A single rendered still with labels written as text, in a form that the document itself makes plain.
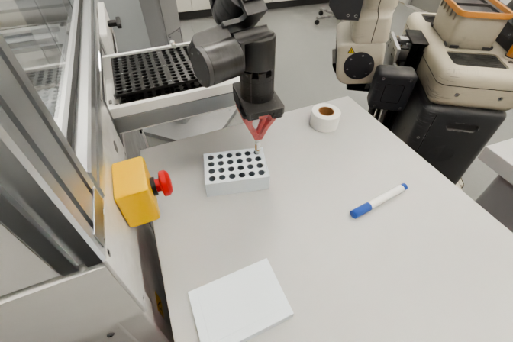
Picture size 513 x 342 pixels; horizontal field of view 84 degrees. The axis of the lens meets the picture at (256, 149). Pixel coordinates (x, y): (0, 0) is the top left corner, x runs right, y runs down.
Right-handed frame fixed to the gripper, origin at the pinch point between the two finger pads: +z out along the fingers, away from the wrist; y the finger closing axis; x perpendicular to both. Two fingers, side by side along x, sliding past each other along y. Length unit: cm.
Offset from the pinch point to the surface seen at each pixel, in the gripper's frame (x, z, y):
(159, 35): -16, 23, -116
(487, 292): 24.8, 9.0, 35.3
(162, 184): -17.9, -4.3, 10.9
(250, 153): -1.4, 5.7, -0.9
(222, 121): 10, 82, -111
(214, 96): -5.9, -2.5, -12.0
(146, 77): -18.8, -4.9, -20.2
